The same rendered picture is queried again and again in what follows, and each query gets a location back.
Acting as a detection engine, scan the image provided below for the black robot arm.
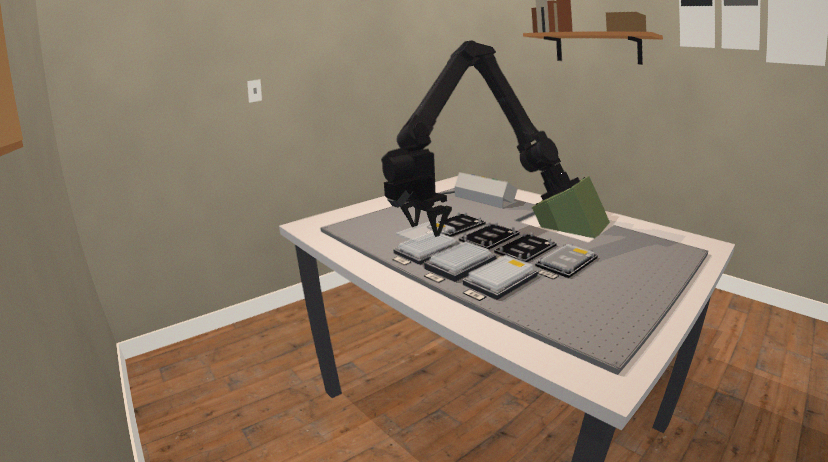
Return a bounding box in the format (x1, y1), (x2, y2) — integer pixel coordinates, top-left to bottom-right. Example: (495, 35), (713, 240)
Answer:
(381, 40), (580, 208)

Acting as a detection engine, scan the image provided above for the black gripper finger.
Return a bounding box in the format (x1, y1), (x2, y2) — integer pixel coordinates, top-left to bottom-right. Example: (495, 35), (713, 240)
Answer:
(427, 206), (452, 237)
(400, 201), (421, 227)

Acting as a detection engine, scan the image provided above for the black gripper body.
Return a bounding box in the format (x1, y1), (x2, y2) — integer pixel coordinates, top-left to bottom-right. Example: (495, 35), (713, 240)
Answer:
(406, 174), (447, 213)

